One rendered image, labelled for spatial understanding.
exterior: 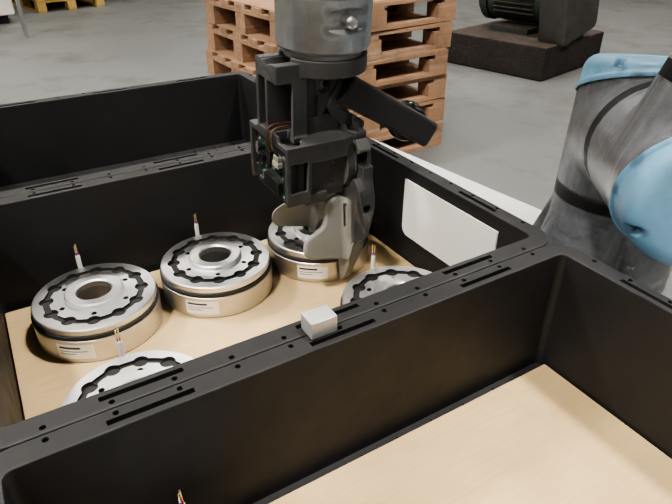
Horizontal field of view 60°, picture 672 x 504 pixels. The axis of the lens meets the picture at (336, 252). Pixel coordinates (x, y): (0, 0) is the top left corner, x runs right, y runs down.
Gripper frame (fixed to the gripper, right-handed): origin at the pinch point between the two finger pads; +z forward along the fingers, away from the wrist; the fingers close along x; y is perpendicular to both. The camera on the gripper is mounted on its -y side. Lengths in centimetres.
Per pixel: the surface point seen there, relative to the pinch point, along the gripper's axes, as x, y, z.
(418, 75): -186, -162, 55
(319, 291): 2.8, 3.4, 1.8
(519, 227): 15.1, -7.4, -9.0
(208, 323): 2.0, 14.3, 2.0
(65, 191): -10.3, 22.1, -7.2
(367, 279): 6.7, 0.8, -1.3
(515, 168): -138, -192, 92
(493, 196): -22, -47, 16
